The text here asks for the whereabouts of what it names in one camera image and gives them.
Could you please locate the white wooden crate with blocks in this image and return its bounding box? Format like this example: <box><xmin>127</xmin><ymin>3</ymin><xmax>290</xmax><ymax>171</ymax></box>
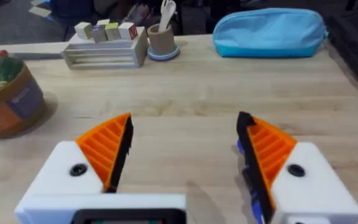
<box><xmin>62</xmin><ymin>18</ymin><xmax>149</xmax><ymax>70</ymax></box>

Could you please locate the brown cup with blue base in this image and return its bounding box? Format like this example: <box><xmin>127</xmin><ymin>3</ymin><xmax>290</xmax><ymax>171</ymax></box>
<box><xmin>146</xmin><ymin>23</ymin><xmax>181</xmax><ymax>61</ymax></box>

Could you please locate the white orange right gripper left finger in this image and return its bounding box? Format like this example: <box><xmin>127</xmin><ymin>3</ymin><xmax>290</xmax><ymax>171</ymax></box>
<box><xmin>14</xmin><ymin>112</ymin><xmax>134</xmax><ymax>215</ymax></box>

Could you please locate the black case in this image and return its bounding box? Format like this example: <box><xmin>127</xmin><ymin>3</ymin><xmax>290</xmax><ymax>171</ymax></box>
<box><xmin>327</xmin><ymin>11</ymin><xmax>358</xmax><ymax>93</ymax></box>

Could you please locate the white orange right gripper right finger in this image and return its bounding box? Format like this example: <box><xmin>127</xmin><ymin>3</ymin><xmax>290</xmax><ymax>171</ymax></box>
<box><xmin>236</xmin><ymin>111</ymin><xmax>358</xmax><ymax>224</ymax></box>

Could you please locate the white plastic cutlery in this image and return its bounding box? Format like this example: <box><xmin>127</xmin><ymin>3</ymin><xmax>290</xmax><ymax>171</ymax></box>
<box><xmin>158</xmin><ymin>0</ymin><xmax>178</xmax><ymax>32</ymax></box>

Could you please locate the light blue zip bag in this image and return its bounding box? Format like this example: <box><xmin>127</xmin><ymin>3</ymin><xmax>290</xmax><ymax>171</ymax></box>
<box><xmin>212</xmin><ymin>7</ymin><xmax>329</xmax><ymax>59</ymax></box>

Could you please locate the brown tub with toy vegetables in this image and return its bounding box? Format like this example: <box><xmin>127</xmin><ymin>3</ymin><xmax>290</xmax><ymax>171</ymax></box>
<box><xmin>0</xmin><ymin>49</ymin><xmax>48</xmax><ymax>139</ymax></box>

